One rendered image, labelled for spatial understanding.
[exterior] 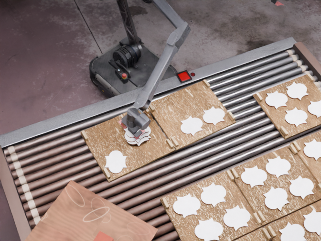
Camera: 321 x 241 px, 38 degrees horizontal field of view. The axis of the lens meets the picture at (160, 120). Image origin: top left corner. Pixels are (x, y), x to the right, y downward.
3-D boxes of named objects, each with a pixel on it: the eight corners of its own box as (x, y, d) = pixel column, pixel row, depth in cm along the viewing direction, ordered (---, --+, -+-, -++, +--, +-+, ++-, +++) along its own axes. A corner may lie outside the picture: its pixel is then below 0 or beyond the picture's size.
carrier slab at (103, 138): (80, 133, 263) (80, 132, 261) (143, 106, 277) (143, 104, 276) (109, 183, 247) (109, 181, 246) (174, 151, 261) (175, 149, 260)
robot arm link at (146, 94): (175, 38, 252) (170, 30, 242) (184, 42, 250) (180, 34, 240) (137, 108, 249) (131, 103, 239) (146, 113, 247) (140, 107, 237)
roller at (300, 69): (12, 174, 251) (10, 169, 247) (303, 67, 311) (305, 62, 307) (15, 181, 248) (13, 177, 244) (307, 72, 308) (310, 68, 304)
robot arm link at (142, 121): (144, 101, 248) (139, 96, 240) (159, 114, 244) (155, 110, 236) (129, 118, 248) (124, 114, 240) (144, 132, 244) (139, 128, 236)
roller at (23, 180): (15, 181, 248) (13, 177, 244) (307, 72, 308) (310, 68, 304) (17, 189, 246) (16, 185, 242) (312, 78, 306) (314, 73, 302)
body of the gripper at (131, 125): (133, 134, 248) (134, 126, 242) (120, 123, 251) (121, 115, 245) (142, 127, 251) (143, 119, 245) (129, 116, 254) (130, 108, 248)
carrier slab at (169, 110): (145, 105, 277) (145, 104, 276) (203, 81, 291) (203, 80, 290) (176, 150, 261) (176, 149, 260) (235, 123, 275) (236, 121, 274)
